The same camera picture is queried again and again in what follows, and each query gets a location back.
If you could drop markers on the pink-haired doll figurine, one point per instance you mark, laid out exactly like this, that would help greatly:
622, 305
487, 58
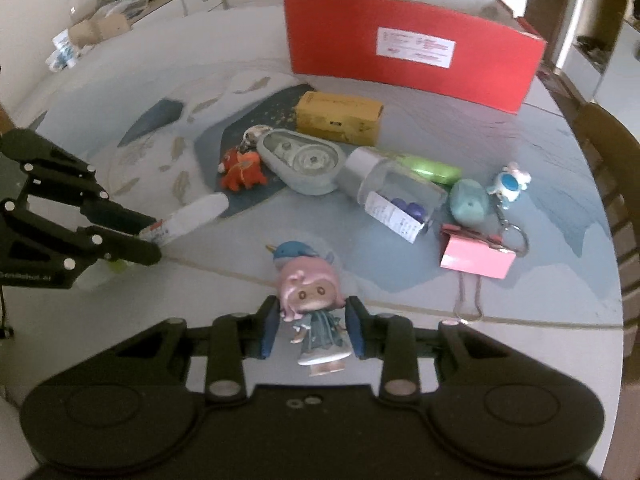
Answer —
310, 290

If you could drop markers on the shiny green packet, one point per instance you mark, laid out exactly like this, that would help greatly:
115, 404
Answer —
435, 169

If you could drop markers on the white tube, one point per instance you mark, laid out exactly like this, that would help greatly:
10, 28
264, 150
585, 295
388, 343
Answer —
195, 212

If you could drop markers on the clear plastic bags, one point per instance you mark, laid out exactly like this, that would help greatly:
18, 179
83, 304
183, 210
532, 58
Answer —
120, 7

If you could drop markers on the brown cardboard packet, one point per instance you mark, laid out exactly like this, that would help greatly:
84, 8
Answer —
100, 27

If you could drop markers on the pink binder clip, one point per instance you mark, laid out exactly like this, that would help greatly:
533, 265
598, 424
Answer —
475, 257

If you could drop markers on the yellow carton box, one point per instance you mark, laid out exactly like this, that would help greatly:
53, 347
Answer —
335, 115

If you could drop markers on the brown door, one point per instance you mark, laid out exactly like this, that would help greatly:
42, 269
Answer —
550, 5

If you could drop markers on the blue white packet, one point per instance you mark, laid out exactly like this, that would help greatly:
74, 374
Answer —
62, 52

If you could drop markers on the red cardboard box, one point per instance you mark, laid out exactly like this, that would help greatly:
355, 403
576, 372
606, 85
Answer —
340, 35

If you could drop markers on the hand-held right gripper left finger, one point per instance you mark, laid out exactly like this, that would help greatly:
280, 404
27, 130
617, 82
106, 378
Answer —
267, 329

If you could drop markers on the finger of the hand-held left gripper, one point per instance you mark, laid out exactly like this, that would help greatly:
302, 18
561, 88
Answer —
132, 251
125, 217

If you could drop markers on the teal egg-shaped toy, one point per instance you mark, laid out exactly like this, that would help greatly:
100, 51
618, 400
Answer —
470, 202

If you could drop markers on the wooden chair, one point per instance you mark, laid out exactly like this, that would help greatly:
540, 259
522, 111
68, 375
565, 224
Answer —
610, 150

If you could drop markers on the pale shoe bench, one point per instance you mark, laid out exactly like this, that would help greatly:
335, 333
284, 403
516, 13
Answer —
592, 67

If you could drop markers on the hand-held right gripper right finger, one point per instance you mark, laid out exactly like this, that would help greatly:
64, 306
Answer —
356, 331

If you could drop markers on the printed table mat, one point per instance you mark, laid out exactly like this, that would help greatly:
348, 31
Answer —
165, 160

